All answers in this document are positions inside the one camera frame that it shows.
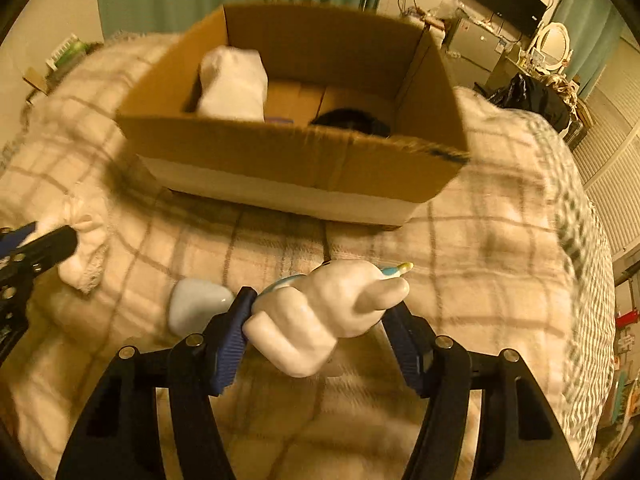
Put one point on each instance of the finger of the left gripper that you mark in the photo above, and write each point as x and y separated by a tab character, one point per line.
46	251
10	238

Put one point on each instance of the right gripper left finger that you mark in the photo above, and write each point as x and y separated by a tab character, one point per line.
117	436

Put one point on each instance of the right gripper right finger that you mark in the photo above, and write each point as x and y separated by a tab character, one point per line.
519	436

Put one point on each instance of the white lace cloth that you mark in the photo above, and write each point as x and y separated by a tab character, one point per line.
86	210

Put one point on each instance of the light blue earbud case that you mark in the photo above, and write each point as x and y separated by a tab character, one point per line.
193	302

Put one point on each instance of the white plush toy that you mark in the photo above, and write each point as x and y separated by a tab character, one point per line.
297	322

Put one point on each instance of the white sock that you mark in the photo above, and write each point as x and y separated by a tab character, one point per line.
234	85

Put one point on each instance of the black sock bundle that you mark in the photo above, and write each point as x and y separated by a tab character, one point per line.
351	119

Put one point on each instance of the grey checked duvet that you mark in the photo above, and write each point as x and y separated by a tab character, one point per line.
589	369

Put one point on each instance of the plaid beige blanket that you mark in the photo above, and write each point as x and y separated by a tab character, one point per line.
311	399

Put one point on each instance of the bedside box with books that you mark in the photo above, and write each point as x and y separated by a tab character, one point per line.
64	58

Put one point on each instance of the white louvered wardrobe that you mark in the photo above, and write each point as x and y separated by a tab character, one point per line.
608	156

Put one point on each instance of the brown cardboard box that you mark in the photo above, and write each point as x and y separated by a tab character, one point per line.
317	58

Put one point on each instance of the black jacket on chair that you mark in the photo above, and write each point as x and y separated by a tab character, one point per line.
526	93

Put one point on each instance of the white oval vanity mirror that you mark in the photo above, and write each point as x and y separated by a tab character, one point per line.
550	50

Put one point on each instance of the silver mini fridge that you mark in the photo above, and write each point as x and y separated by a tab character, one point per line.
474	43

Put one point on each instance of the green curtain right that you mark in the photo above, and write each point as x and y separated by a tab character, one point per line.
594	27

